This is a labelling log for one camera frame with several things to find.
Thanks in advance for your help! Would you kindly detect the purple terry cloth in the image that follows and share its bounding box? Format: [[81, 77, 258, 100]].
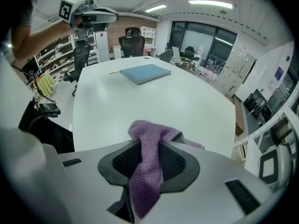
[[127, 119, 205, 219]]

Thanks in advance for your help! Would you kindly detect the black low cabinet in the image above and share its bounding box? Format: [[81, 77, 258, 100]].
[[243, 88, 267, 117]]

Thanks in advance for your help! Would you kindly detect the black high-back office chair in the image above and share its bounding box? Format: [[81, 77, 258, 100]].
[[118, 27, 146, 58]]

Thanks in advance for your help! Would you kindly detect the blue notebook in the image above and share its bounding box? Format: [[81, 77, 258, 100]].
[[119, 63, 172, 86]]

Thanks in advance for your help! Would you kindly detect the person's left forearm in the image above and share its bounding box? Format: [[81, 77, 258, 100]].
[[12, 20, 78, 61]]

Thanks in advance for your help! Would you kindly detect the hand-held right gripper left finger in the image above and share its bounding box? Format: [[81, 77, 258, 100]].
[[98, 140, 142, 186]]

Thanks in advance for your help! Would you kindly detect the white tall cabinet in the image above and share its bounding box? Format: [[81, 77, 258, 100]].
[[93, 30, 111, 63]]

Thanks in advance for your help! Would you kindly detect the black flat electronic device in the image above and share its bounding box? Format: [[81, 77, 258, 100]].
[[38, 103, 62, 118]]

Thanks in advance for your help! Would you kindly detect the bundle of black cables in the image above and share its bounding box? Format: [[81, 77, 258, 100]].
[[22, 38, 62, 105]]

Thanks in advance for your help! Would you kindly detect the purple wall poster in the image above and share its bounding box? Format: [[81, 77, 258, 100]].
[[274, 66, 285, 82]]

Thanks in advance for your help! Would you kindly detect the yellow ribbed foam block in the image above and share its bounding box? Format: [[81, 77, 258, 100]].
[[36, 73, 56, 96]]

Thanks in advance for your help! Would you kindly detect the black mesh office chair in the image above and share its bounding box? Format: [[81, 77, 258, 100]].
[[63, 45, 91, 97]]

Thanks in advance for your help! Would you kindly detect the white open shelf unit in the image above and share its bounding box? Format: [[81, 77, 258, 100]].
[[34, 34, 76, 79]]

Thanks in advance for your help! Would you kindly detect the round wire basket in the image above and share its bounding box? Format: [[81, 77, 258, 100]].
[[172, 56, 197, 74]]

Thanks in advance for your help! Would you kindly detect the white locker cabinet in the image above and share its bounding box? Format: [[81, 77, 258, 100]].
[[217, 47, 258, 97]]

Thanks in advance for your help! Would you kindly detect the white cubby shelf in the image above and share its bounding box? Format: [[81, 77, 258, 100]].
[[139, 26, 157, 44]]

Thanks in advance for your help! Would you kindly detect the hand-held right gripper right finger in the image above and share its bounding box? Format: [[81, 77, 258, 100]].
[[158, 140, 201, 194]]

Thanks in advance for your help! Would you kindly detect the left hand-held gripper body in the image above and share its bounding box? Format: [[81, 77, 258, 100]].
[[58, 0, 120, 42]]

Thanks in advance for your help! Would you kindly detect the black swivel chair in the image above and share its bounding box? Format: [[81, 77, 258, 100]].
[[184, 46, 196, 58]]

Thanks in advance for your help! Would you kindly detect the long ceiling light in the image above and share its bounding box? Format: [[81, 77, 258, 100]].
[[144, 4, 168, 13], [187, 0, 234, 9]]

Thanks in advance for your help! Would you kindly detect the grey shell chair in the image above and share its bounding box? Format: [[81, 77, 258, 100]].
[[159, 49, 175, 64]]

